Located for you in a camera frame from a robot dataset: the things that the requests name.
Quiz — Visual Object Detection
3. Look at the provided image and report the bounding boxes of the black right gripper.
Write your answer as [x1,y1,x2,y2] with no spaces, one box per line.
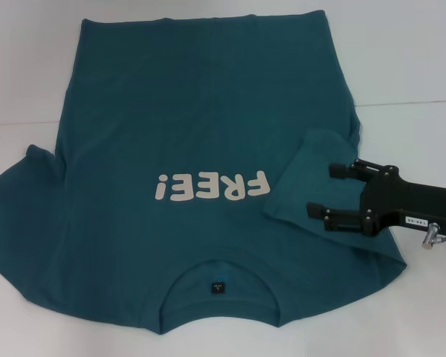
[306,158,446,237]

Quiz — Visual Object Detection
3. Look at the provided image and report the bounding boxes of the right arm plug with cable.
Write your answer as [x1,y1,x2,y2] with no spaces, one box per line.
[421,221,446,249]

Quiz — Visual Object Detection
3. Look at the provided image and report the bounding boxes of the teal t-shirt with FREE print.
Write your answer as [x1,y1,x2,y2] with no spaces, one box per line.
[0,10,408,328]

